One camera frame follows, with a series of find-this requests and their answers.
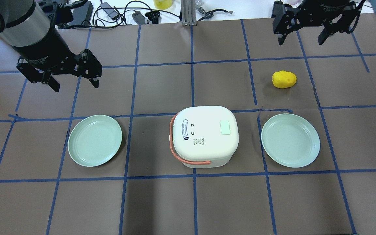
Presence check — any yellow cup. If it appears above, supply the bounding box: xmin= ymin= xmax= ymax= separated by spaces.
xmin=153 ymin=0 xmax=173 ymax=10

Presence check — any metal pliers tool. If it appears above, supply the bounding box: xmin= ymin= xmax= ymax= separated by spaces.
xmin=196 ymin=6 xmax=234 ymax=21

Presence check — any left green plate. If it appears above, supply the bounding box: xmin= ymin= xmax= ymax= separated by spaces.
xmin=68 ymin=115 xmax=123 ymax=167

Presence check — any black laptop power brick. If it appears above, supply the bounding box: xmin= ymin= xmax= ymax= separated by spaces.
xmin=69 ymin=1 xmax=93 ymax=26

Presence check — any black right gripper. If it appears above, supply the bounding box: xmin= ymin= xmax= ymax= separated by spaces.
xmin=272 ymin=0 xmax=357 ymax=46

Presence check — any brown table mat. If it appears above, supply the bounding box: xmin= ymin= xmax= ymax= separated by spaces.
xmin=0 ymin=13 xmax=376 ymax=235

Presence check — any black power adapter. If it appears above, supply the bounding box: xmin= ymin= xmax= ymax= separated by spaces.
xmin=132 ymin=11 xmax=147 ymax=25

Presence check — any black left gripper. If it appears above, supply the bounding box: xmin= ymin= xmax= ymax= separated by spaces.
xmin=0 ymin=3 xmax=103 ymax=92

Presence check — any white rice cooker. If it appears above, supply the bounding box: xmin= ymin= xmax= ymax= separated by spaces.
xmin=169 ymin=106 xmax=239 ymax=168

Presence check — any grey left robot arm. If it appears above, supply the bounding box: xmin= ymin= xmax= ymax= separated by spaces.
xmin=0 ymin=0 xmax=102 ymax=92

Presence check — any green plate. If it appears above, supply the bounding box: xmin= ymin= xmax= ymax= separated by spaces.
xmin=261 ymin=113 xmax=321 ymax=168
xmin=68 ymin=115 xmax=123 ymax=167

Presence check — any right green plate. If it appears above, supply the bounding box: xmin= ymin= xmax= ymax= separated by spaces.
xmin=261 ymin=113 xmax=321 ymax=168

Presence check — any aluminium camera post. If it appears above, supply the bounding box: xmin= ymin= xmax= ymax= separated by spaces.
xmin=180 ymin=0 xmax=197 ymax=26

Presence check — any yellow potato toy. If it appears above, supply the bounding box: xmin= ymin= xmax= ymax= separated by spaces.
xmin=272 ymin=70 xmax=297 ymax=89

